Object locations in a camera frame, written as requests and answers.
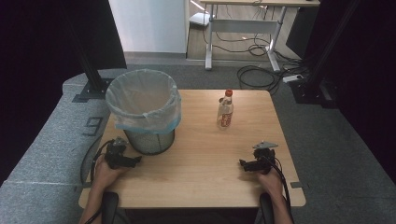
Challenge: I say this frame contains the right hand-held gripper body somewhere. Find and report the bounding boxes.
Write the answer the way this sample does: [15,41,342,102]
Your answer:
[252,141,279,175]

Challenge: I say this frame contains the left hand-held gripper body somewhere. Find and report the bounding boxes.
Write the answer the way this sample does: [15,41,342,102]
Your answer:
[104,137,134,171]

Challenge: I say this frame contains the black mesh trash bin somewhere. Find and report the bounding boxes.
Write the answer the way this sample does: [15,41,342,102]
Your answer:
[122,128,177,156]

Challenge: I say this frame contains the clear bottle with orange cap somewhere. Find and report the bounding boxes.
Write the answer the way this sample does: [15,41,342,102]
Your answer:
[216,88,235,131]

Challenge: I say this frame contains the translucent plastic bin liner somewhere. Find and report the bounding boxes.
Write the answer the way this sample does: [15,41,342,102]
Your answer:
[105,68,183,135]

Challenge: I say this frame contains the person's left hand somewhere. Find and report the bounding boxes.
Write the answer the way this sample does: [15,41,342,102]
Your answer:
[92,154,127,191]

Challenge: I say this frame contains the person's right hand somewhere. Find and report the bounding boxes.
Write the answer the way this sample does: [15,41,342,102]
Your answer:
[256,167,285,201]

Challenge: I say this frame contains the black chair armrest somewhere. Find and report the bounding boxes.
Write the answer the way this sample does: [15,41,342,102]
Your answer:
[100,191,120,224]
[259,192,276,224]

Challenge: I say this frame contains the white power strip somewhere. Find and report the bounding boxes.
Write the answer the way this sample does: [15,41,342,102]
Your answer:
[282,74,304,84]

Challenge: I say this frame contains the black metal stand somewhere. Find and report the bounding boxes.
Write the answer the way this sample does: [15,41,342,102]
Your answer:
[60,0,116,104]
[289,0,363,108]

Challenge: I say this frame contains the black curtain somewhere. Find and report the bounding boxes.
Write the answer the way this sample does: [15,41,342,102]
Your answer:
[285,0,396,185]
[0,0,128,185]

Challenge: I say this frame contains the white cabinet panel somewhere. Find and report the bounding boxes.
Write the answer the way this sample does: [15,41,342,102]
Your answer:
[107,0,191,54]

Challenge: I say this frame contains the white flat device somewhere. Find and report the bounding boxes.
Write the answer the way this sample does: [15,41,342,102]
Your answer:
[189,11,212,28]

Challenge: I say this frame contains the black floor cables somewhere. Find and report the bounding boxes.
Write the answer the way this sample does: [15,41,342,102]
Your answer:
[202,6,312,94]

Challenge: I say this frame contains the white desk frame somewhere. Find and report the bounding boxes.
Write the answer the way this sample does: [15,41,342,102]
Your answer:
[199,0,321,73]

